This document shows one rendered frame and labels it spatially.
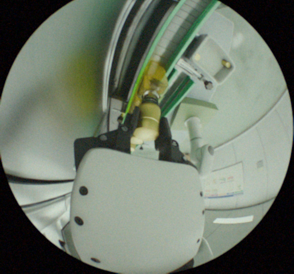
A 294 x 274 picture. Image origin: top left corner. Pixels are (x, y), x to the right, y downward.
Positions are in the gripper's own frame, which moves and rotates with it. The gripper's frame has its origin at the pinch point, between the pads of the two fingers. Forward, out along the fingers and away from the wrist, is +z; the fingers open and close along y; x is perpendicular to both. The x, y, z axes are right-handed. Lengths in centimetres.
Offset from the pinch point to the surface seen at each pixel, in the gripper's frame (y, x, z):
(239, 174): 360, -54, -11
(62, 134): -12.9, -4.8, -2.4
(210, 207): 361, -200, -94
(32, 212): -13.1, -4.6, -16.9
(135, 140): 0.0, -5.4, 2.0
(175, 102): 12.5, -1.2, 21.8
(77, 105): -12.9, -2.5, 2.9
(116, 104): -11.3, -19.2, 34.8
